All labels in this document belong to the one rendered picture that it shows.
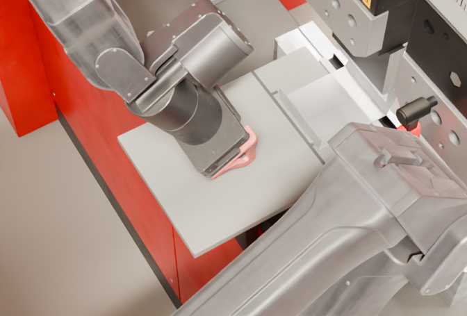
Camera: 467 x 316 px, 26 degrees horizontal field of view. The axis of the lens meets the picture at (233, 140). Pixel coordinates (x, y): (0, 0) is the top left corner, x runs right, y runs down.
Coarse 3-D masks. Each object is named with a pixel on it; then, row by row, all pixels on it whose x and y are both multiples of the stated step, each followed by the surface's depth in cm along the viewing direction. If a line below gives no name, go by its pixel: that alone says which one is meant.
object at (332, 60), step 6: (336, 54) 124; (342, 54) 124; (330, 60) 125; (336, 60) 125; (342, 60) 124; (336, 66) 125; (342, 66) 124; (390, 114) 119; (378, 120) 119; (384, 120) 120; (390, 120) 119; (396, 120) 119; (384, 126) 120; (390, 126) 120; (396, 126) 118
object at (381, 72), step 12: (336, 36) 118; (396, 48) 109; (360, 60) 115; (372, 60) 113; (384, 60) 110; (396, 60) 110; (360, 72) 119; (372, 72) 114; (384, 72) 111; (396, 72) 112; (372, 84) 117; (384, 84) 113; (384, 96) 116
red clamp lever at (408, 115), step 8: (432, 96) 97; (408, 104) 96; (416, 104) 95; (424, 104) 96; (432, 104) 96; (400, 112) 95; (408, 112) 95; (416, 112) 95; (424, 112) 96; (400, 120) 96; (408, 120) 95; (416, 120) 97; (400, 128) 98; (408, 128) 97; (416, 128) 98
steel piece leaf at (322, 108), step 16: (320, 80) 122; (336, 80) 122; (352, 80) 122; (288, 96) 121; (304, 96) 121; (320, 96) 121; (336, 96) 121; (352, 96) 121; (368, 96) 121; (304, 112) 119; (320, 112) 119; (336, 112) 119; (352, 112) 119; (368, 112) 119; (304, 128) 118; (320, 128) 118; (336, 128) 118; (320, 144) 116
